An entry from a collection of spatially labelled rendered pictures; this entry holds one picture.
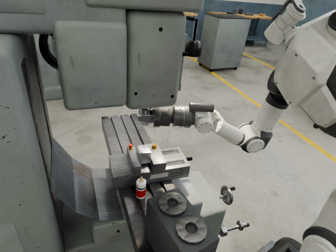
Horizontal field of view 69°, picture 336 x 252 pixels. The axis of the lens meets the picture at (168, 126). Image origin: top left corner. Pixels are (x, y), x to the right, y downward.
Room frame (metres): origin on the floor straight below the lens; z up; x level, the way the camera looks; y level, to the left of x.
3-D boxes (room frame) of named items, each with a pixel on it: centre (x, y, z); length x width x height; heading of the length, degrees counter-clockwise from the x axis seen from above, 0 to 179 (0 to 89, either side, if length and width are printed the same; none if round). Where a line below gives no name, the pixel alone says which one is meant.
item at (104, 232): (0.85, 0.09, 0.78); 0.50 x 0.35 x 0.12; 114
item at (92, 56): (0.77, 0.27, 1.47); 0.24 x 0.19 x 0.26; 24
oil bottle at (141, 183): (0.72, 0.08, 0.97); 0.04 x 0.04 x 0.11
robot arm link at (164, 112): (0.86, 0.00, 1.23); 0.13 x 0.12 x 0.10; 6
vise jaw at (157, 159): (0.88, 0.04, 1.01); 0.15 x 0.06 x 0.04; 21
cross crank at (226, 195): (1.05, -0.37, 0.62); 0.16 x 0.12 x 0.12; 114
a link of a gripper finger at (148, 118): (0.82, 0.09, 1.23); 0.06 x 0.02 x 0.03; 96
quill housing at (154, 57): (0.85, 0.10, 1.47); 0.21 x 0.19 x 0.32; 24
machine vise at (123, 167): (0.87, 0.07, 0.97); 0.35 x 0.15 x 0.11; 111
